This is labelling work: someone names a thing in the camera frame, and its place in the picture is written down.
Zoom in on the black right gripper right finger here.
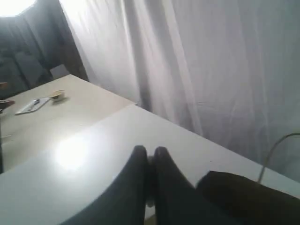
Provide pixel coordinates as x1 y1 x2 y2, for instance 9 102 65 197
152 147 234 225

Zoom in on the small bowl on table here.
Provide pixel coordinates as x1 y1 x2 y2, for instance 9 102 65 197
49 90 65 102

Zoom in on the dark grey curtain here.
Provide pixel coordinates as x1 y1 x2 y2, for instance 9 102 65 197
0 0 88 99

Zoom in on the brown paper bag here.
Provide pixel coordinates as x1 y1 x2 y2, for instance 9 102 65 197
196 133 300 225

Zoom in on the white curtain backdrop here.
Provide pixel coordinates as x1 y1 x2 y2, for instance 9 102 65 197
58 0 300 179

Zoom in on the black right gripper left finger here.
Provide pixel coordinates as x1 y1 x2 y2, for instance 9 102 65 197
63 146 148 225

